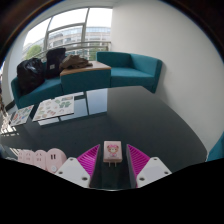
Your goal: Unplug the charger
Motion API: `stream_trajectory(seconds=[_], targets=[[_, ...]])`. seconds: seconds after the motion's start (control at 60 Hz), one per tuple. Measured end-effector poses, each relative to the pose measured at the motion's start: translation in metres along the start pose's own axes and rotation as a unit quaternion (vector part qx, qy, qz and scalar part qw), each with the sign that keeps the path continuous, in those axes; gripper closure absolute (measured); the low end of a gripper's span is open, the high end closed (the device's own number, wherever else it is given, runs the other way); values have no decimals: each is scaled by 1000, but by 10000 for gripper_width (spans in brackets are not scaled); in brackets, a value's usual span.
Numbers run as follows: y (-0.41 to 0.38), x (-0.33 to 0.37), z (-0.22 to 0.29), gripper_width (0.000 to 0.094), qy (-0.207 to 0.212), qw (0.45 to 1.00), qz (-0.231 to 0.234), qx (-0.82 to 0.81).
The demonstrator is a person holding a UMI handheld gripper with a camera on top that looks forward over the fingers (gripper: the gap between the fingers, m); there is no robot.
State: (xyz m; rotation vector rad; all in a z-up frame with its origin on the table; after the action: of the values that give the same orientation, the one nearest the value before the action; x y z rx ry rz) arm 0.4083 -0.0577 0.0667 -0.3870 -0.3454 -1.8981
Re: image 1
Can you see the black backpack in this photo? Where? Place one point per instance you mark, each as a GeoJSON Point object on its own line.
{"type": "Point", "coordinates": [55, 62]}

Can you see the pink power strip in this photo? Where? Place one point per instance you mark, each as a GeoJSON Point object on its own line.
{"type": "Point", "coordinates": [46, 159]}

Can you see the brown crumpled jacket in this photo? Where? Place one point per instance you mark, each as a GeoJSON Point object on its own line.
{"type": "Point", "coordinates": [75, 62]}

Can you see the black plastic bag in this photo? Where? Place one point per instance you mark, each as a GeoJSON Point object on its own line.
{"type": "Point", "coordinates": [30, 75]}

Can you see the wooden sofa table top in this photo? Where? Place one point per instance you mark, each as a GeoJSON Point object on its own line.
{"type": "Point", "coordinates": [96, 66]}

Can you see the teal chair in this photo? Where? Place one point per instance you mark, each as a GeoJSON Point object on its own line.
{"type": "Point", "coordinates": [217, 150]}

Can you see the large colourful sticker sheet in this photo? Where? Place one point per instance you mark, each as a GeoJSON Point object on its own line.
{"type": "Point", "coordinates": [55, 107]}

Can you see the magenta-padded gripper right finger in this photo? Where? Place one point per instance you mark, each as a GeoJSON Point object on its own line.
{"type": "Point", "coordinates": [151, 171]}

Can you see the metal window handrail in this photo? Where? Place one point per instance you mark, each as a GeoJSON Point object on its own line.
{"type": "Point", "coordinates": [66, 47]}

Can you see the pink cartoon-print charger block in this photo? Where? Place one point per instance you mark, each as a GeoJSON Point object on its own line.
{"type": "Point", "coordinates": [112, 151]}

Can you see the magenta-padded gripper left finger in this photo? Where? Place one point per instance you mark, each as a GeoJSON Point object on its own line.
{"type": "Point", "coordinates": [75, 171]}

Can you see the teal sofa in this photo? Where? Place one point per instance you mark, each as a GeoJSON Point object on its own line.
{"type": "Point", "coordinates": [130, 71]}

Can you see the small colourful sticker sheet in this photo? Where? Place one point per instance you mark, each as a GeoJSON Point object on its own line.
{"type": "Point", "coordinates": [6, 125]}

